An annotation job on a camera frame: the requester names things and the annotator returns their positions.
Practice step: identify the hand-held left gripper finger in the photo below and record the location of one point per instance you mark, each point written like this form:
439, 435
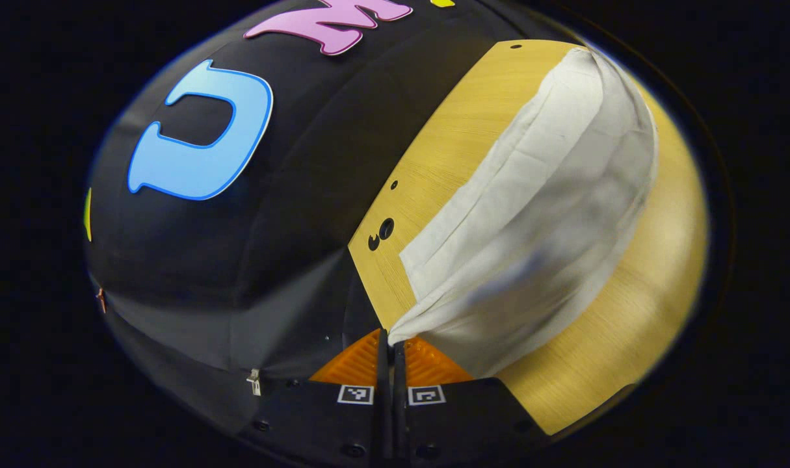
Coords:
383, 390
399, 403

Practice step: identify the white jeans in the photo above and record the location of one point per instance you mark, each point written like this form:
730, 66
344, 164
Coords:
538, 214

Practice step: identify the silver binder clip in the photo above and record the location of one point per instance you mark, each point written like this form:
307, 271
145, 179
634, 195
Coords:
255, 382

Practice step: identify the black backdrop cloth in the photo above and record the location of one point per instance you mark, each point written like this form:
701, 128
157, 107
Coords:
303, 162

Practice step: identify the copper binder clip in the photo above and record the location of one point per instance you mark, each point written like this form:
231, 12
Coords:
101, 300

